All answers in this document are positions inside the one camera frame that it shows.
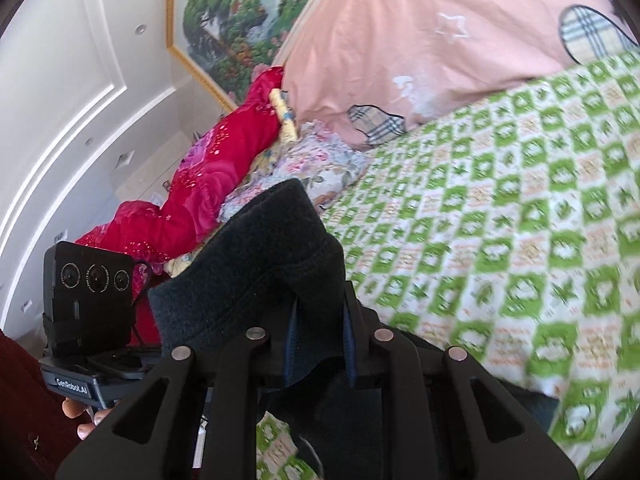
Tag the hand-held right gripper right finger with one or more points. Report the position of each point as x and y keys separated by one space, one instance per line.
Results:
x=351 y=355

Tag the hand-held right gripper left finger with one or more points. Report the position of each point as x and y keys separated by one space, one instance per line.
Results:
x=290 y=360

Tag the black pants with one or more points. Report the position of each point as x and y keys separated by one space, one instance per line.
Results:
x=260 y=260

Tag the person's left forearm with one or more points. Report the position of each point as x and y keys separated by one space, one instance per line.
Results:
x=25 y=410

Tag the person's left hand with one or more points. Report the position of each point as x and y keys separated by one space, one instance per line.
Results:
x=75 y=407

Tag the white ceiling vent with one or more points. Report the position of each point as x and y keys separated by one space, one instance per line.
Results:
x=123 y=158

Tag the green checkered bed sheet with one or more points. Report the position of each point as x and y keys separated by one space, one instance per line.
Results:
x=500 y=260

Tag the red floral blanket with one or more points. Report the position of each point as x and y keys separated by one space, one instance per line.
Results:
x=215 y=160

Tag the yellow patterned cloth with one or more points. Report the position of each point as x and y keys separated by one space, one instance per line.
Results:
x=285 y=115

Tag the pink quilt with plaid hearts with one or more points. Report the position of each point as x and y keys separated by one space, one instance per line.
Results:
x=400 y=35

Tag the framed landscape painting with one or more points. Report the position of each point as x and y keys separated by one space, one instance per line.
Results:
x=240 y=20

